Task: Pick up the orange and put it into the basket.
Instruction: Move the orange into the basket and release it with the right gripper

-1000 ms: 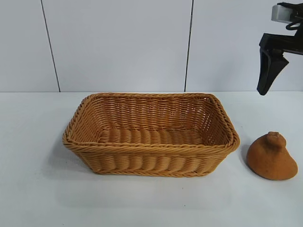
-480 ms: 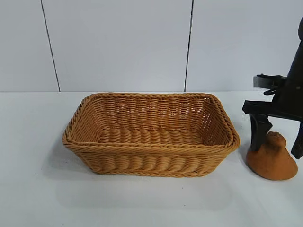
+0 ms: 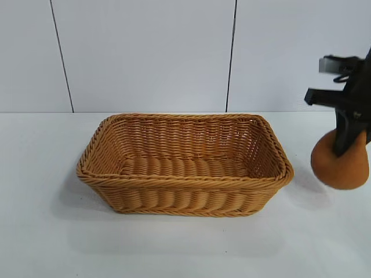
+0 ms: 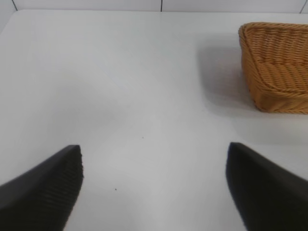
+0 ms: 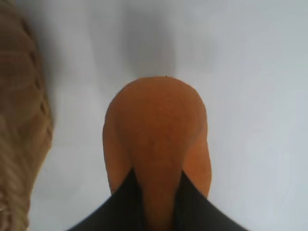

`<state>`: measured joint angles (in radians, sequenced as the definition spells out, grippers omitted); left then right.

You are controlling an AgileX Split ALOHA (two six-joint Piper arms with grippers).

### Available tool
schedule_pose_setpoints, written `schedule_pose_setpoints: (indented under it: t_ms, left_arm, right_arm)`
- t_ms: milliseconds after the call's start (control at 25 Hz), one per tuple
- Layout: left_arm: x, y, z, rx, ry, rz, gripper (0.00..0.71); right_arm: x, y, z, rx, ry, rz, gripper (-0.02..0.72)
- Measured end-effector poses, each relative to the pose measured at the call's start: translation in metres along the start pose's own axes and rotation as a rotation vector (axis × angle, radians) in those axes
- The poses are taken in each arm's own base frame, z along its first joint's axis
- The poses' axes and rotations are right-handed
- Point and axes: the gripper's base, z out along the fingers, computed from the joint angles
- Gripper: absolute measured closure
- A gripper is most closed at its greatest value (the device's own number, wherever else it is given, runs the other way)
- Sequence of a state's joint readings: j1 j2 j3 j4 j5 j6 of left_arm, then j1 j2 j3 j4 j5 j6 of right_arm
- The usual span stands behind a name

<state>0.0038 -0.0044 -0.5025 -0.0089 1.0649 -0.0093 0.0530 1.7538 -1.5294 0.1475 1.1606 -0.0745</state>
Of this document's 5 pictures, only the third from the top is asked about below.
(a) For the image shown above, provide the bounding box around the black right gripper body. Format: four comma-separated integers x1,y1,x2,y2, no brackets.
304,47,371,131

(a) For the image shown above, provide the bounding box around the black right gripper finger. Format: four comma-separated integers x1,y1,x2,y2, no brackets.
332,111,368,157

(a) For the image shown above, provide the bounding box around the woven wicker basket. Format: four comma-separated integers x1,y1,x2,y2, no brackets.
76,113,294,218

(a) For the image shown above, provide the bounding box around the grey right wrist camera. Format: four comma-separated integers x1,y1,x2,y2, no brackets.
318,56,365,75

